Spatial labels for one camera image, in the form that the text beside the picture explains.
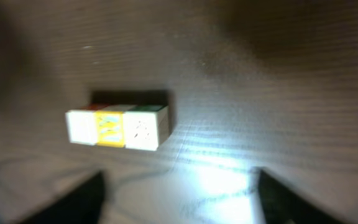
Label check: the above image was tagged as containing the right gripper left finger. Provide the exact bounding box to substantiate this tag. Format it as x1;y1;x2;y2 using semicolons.
21;171;105;224

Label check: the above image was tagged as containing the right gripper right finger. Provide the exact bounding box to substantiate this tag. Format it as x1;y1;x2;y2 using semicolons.
257;169;344;224

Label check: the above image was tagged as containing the red M letter block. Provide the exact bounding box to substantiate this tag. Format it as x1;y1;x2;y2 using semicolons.
65;104;107;146

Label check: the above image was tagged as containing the cream picture block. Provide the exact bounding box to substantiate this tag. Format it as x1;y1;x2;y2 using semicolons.
94;105;135;147

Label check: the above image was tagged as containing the green picture block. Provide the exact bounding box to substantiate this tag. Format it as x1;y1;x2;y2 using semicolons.
123;105;170;151

